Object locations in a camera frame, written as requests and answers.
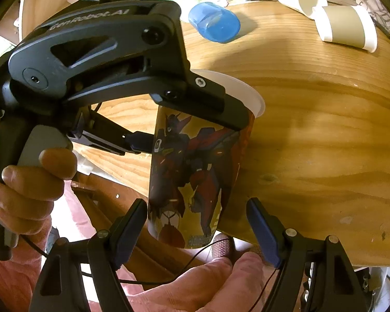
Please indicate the blue plastic cup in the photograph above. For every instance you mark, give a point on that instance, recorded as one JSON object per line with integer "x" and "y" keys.
{"x": 214, "y": 22}

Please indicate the person's left hand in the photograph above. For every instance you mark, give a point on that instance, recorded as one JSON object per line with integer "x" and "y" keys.
{"x": 28, "y": 193}

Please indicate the robot print paper cup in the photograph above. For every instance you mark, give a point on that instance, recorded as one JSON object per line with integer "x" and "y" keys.
{"x": 194, "y": 166}

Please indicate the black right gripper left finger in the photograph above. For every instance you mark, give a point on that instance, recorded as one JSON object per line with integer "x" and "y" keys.
{"x": 60, "y": 286}

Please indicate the brown sleeve paper cup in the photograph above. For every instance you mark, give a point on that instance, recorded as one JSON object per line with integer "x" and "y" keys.
{"x": 347, "y": 25}

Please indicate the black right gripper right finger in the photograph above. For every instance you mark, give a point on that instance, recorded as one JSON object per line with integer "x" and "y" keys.
{"x": 317, "y": 271}

